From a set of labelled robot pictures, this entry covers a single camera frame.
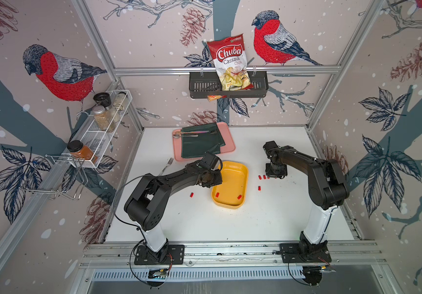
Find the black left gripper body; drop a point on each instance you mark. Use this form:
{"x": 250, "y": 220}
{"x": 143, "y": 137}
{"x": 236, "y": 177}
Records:
{"x": 215, "y": 178}

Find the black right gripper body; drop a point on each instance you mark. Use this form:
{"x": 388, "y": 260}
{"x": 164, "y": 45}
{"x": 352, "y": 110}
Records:
{"x": 274, "y": 171}

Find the yellow plastic storage box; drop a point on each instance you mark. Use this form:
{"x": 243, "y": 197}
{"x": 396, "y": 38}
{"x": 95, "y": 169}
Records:
{"x": 235, "y": 178}

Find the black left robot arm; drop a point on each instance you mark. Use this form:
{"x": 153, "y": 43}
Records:
{"x": 147, "y": 203}

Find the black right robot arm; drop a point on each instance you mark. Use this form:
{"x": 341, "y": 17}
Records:
{"x": 327, "y": 190}

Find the pink plastic tray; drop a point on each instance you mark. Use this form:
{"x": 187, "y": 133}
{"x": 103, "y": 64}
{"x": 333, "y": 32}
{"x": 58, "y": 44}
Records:
{"x": 225, "y": 132}

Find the dark green cloth napkin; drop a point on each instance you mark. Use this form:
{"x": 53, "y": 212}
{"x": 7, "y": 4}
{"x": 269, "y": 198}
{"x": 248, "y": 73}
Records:
{"x": 210, "y": 141}

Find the small silver spoon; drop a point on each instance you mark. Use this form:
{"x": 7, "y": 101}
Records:
{"x": 181, "y": 135}

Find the long gold colourful spoon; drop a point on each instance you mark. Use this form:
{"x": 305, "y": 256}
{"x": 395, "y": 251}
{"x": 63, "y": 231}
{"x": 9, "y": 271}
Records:
{"x": 199, "y": 132}

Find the clear spice jar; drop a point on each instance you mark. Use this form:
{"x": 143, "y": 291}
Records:
{"x": 120, "y": 100}

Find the silver lid spice jar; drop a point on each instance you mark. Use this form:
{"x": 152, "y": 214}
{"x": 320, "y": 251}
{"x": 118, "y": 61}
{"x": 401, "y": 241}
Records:
{"x": 103, "y": 119}

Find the Chuba cassava chips bag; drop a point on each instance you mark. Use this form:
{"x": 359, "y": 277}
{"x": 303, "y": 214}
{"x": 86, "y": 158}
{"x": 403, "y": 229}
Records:
{"x": 229, "y": 58}

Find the black lid spice jar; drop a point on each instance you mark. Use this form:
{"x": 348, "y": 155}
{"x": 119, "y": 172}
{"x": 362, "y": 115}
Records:
{"x": 103, "y": 99}

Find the orange spice jar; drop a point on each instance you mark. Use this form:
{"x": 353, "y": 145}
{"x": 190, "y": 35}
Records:
{"x": 79, "y": 150}

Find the fork with white handle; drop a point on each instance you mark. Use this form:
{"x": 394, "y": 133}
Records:
{"x": 168, "y": 164}

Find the black wire wall basket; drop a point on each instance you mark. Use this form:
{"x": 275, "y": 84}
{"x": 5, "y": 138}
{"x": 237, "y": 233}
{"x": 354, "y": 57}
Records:
{"x": 203, "y": 85}

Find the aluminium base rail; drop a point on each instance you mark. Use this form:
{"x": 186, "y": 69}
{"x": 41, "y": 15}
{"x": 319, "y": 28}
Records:
{"x": 236, "y": 254}

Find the white wire spice rack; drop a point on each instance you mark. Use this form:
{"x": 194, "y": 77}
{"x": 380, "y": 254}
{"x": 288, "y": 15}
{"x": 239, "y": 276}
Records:
{"x": 99, "y": 141}

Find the chrome wire holder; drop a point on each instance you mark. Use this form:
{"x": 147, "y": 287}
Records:
{"x": 67, "y": 178}

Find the aluminium corner frame post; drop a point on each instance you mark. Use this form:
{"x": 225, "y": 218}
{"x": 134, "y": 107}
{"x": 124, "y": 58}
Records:
{"x": 99, "y": 45}

